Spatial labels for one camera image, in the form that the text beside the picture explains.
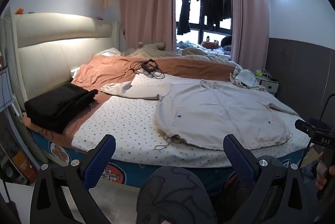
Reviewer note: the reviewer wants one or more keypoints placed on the green small item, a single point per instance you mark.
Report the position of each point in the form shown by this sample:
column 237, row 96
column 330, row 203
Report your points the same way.
column 258, row 73

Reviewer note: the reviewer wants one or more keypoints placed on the person's right hand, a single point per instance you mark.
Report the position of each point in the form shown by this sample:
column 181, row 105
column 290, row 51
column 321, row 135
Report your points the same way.
column 320, row 177

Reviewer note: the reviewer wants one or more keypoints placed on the white pillow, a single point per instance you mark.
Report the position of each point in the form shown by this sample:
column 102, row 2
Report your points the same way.
column 110, row 52

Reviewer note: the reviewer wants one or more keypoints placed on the beige jacket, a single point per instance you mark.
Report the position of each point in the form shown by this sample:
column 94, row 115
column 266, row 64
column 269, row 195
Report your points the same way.
column 217, row 114

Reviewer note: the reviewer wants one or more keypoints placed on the row of dark hanging clothes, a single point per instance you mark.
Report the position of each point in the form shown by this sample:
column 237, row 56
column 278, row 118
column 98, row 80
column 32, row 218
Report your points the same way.
column 212, row 4

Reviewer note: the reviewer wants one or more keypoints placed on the orange blanket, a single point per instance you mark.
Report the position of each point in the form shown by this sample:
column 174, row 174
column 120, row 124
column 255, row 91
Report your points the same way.
column 104, row 71

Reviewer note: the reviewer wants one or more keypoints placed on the orange box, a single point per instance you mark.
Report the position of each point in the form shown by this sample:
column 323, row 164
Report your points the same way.
column 24, row 166

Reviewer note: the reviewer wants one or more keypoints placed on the cream padded headboard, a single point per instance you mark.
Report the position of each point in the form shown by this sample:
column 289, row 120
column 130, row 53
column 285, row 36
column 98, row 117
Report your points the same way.
column 52, row 56

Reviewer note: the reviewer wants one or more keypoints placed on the white bedside cabinet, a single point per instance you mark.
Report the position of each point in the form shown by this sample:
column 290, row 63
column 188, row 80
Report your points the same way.
column 269, row 86

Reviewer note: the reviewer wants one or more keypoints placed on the beige comforter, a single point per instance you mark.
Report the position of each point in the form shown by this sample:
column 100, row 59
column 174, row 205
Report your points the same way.
column 199, row 52

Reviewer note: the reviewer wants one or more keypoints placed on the brown plush toy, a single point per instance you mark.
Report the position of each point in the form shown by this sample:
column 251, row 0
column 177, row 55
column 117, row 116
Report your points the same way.
column 209, row 43

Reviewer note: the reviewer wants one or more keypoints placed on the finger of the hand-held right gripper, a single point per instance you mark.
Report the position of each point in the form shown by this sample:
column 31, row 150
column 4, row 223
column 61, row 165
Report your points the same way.
column 303, row 126

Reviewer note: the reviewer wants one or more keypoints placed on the crumpled white cloth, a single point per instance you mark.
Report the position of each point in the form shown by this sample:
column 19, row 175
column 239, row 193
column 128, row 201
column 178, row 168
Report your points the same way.
column 246, row 77

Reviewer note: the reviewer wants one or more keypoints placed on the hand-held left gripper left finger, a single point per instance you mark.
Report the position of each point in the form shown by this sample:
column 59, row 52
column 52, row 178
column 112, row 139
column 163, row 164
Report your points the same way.
column 100, row 158

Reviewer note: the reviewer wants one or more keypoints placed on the beige plush toy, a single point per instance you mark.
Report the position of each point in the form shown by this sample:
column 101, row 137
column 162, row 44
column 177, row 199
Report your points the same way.
column 153, row 45

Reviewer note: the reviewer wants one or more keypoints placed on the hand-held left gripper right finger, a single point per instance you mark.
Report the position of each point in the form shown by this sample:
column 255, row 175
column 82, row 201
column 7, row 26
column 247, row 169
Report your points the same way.
column 238, row 158

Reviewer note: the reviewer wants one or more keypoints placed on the black folded clothes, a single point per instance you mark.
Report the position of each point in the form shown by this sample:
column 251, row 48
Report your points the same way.
column 57, row 106

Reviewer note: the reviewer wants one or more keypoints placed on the orange toy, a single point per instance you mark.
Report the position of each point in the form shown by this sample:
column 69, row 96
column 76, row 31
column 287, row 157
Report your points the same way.
column 19, row 11

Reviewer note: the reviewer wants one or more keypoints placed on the dark round cushion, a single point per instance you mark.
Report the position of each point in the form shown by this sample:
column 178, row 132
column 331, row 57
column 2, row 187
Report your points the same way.
column 226, row 41

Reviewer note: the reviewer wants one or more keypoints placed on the person's patterned pants leg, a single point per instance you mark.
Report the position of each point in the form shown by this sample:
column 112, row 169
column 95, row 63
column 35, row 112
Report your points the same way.
column 172, row 195

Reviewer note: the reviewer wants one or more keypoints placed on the floral bed sheet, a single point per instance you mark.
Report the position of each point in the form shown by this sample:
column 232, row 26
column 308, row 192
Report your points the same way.
column 125, row 124

